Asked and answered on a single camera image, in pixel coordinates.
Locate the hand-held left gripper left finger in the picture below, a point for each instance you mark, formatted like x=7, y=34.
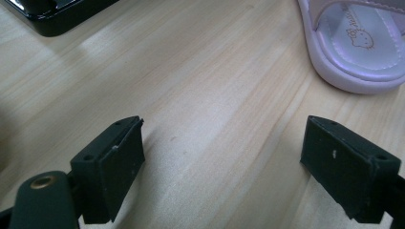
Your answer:
x=108, y=171

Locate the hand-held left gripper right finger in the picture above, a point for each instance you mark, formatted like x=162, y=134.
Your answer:
x=344, y=168

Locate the pink glitter star sandal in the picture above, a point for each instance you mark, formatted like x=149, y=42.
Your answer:
x=350, y=78

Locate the red and black shoe rack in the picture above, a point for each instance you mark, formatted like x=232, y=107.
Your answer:
x=63, y=24

